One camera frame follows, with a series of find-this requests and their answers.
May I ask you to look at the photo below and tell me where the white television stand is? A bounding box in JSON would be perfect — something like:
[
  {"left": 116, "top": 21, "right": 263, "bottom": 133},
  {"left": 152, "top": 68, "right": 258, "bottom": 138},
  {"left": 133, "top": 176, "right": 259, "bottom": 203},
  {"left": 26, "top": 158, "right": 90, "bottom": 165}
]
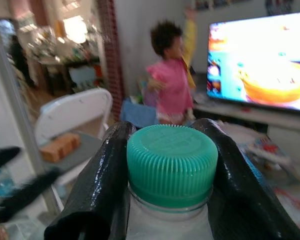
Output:
[{"left": 192, "top": 101, "right": 300, "bottom": 151}]

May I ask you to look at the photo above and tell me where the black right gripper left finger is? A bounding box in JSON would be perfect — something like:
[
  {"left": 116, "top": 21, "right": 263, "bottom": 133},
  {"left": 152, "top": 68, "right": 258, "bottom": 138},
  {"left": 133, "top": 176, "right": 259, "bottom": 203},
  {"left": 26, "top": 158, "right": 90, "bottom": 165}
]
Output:
[{"left": 43, "top": 120, "right": 137, "bottom": 240}]

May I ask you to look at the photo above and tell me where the child in pink dress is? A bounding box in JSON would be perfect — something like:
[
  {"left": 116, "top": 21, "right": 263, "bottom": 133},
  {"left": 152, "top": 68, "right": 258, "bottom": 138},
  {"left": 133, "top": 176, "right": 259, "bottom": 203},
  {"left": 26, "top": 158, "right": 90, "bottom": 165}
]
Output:
[{"left": 145, "top": 6, "right": 198, "bottom": 126}]

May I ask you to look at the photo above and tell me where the blue fabric bag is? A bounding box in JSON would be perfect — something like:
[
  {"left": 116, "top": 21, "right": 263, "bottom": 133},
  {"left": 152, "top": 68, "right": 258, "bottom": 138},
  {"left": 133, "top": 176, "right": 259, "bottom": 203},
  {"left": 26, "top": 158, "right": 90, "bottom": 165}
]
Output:
[{"left": 120, "top": 98, "right": 159, "bottom": 129}]

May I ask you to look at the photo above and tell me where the grey white fridge door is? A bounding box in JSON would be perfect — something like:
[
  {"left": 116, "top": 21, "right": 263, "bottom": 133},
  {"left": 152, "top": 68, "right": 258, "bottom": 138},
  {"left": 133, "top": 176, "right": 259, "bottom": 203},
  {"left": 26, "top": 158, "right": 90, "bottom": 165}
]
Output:
[{"left": 0, "top": 19, "right": 62, "bottom": 240}]

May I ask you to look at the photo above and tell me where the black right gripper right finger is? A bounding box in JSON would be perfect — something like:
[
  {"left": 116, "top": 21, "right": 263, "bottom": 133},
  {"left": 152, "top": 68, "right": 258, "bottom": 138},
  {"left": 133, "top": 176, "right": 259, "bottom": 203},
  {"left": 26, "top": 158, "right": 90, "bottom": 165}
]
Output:
[{"left": 189, "top": 118, "right": 300, "bottom": 240}]

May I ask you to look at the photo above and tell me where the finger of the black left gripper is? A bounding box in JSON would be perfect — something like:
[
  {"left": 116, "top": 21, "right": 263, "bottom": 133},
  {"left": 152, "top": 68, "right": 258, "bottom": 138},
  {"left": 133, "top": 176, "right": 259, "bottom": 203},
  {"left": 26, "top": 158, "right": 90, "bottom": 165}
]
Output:
[
  {"left": 0, "top": 166, "right": 64, "bottom": 224},
  {"left": 0, "top": 146, "right": 22, "bottom": 172}
]

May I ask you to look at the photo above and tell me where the orange clay brick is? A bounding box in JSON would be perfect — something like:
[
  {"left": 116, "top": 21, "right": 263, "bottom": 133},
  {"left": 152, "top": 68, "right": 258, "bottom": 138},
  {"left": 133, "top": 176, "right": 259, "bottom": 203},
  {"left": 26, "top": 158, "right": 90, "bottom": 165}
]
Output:
[{"left": 39, "top": 132, "right": 81, "bottom": 163}]

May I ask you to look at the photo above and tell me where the light blue child chair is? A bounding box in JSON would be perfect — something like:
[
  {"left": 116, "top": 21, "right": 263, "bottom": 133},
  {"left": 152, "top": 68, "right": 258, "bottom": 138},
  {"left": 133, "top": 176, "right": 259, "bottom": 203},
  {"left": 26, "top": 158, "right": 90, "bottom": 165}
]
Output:
[{"left": 68, "top": 65, "right": 96, "bottom": 87}]

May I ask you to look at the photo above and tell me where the white folding chair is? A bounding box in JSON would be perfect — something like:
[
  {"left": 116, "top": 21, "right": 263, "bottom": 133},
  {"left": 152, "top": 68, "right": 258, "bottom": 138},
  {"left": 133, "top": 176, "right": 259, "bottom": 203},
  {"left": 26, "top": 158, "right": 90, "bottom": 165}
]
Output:
[{"left": 33, "top": 87, "right": 114, "bottom": 208}]

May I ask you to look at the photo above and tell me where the yellow cloth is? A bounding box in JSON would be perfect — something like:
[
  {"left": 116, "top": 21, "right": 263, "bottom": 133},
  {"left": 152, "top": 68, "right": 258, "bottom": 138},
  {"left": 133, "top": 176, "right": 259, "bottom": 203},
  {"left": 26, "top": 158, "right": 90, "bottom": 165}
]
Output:
[{"left": 181, "top": 18, "right": 198, "bottom": 89}]

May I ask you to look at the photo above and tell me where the colourful picture book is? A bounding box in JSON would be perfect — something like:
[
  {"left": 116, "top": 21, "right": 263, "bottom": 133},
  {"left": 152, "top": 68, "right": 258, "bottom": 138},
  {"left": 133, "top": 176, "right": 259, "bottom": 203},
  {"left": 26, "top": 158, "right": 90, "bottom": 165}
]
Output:
[{"left": 244, "top": 136, "right": 294, "bottom": 173}]

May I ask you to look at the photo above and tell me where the dark wooden table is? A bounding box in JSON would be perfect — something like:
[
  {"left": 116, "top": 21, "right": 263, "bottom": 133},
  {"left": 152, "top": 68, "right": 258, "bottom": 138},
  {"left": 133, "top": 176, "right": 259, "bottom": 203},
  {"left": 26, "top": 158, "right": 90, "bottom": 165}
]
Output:
[{"left": 37, "top": 56, "right": 102, "bottom": 96}]

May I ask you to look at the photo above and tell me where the clear bottle with teal cap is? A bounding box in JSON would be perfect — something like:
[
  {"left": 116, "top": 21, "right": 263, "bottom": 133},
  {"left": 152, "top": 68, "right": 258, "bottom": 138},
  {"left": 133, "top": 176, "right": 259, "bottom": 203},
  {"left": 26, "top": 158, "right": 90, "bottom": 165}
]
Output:
[{"left": 125, "top": 123, "right": 219, "bottom": 240}]

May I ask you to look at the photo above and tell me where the flat screen television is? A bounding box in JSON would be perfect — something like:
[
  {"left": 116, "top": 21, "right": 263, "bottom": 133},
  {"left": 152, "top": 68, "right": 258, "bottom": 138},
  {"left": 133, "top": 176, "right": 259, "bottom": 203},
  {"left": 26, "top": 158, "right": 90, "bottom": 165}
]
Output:
[{"left": 206, "top": 10, "right": 300, "bottom": 113}]

